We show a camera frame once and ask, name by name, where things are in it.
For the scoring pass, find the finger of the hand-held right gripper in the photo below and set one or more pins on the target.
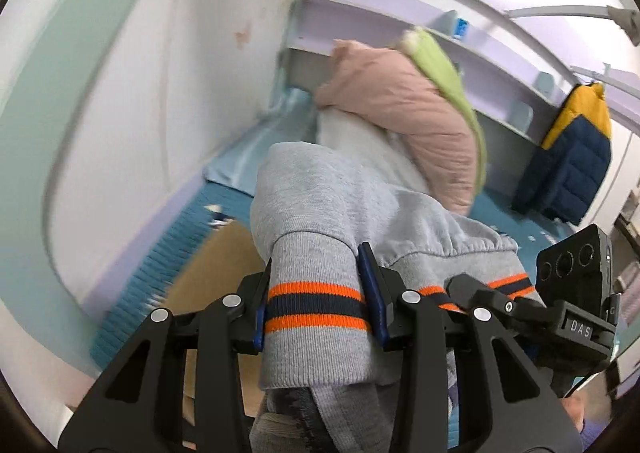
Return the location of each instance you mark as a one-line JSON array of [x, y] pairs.
[[500, 308]]

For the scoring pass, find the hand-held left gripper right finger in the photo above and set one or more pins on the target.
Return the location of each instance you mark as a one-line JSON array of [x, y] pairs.
[[375, 303]]

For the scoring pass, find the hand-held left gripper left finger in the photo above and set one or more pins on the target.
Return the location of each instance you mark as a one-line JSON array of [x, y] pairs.
[[200, 358]]

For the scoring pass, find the grey navy zip jacket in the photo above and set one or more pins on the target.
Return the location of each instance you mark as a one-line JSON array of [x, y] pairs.
[[320, 213]]

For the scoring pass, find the khaki pants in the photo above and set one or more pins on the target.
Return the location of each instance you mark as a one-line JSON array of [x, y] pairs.
[[220, 263]]

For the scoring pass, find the yellow navy puffer jacket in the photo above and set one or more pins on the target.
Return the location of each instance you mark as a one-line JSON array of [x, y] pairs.
[[570, 168]]

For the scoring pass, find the white pillow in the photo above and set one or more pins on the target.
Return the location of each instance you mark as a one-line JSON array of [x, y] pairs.
[[360, 143]]

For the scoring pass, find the blue striped pillow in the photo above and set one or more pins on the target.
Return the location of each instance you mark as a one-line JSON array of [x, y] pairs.
[[250, 158]]

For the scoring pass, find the pink quilt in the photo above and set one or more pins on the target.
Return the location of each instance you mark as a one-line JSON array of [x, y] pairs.
[[400, 103]]

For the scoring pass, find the green quilt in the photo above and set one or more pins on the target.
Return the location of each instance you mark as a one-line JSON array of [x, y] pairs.
[[442, 68]]

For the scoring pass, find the small blue box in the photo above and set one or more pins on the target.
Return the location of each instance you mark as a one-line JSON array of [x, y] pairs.
[[461, 29]]

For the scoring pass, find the metal clothes rail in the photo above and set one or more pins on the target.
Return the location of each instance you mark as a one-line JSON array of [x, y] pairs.
[[560, 12]]

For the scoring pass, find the mint green bed frame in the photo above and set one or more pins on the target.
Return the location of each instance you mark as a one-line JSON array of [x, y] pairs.
[[35, 98]]

